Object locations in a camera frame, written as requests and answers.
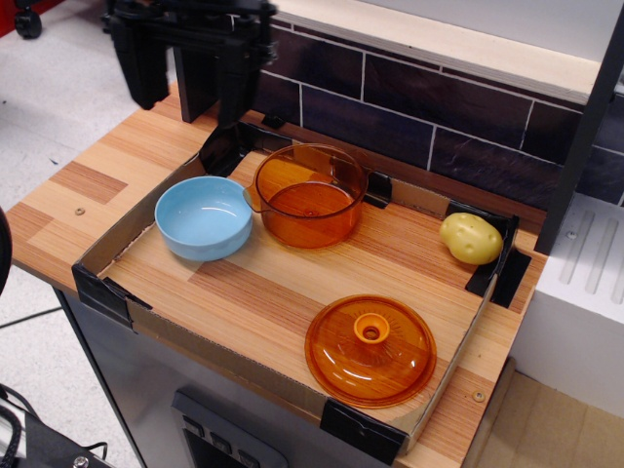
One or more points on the black shelf post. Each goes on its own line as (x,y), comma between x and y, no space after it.
(196,80)

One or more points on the light blue bowl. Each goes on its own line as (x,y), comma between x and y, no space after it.
(204,218)

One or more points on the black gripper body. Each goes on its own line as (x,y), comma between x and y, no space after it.
(141,28)

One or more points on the cardboard fence with black tape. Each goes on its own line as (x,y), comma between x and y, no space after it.
(174,340)

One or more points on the orange transparent pot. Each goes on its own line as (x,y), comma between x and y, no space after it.
(309,196)

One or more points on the yellow toy potato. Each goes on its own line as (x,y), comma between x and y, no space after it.
(471,239)

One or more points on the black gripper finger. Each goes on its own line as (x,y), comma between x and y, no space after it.
(238,71)
(143,61)

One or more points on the dark right shelf post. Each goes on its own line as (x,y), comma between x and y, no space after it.
(580,148)

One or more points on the orange transparent pot lid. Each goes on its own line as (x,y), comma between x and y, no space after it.
(370,351)

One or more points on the toy oven control panel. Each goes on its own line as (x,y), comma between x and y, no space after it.
(213,441)

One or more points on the black caster wheel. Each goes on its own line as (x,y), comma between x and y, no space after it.
(28,24)

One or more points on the white toy sink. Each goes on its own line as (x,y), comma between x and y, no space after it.
(571,338)

